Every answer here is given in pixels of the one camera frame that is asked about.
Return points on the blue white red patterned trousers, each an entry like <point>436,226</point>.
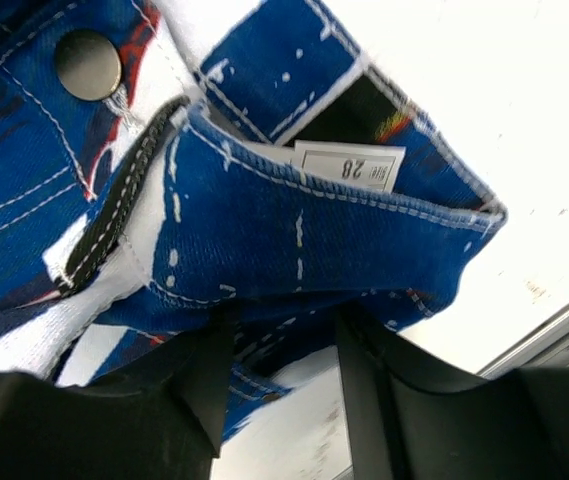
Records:
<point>161,159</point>

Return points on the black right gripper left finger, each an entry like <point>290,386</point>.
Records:
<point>160,417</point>

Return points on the aluminium table edge rail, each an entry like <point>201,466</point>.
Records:
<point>547,344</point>

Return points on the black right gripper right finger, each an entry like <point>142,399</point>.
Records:
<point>411,415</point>

